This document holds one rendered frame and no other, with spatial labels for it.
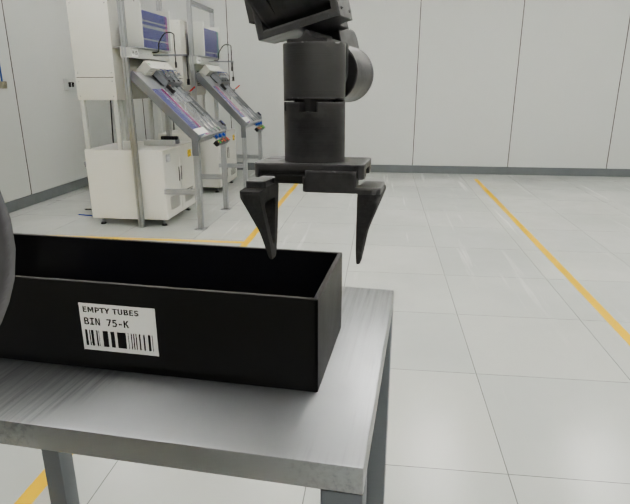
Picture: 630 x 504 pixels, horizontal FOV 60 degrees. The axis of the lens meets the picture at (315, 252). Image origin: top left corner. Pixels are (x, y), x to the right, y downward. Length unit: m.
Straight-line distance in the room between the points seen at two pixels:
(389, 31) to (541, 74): 1.92
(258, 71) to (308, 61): 6.91
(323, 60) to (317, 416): 0.35
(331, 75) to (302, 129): 0.05
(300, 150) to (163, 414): 0.31
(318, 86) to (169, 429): 0.36
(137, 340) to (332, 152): 0.32
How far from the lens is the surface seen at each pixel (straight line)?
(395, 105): 7.24
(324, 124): 0.50
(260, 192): 0.52
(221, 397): 0.63
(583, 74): 7.62
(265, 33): 0.53
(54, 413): 0.65
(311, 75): 0.50
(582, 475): 1.95
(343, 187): 0.49
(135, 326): 0.67
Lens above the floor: 1.13
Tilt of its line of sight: 17 degrees down
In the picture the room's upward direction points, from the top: straight up
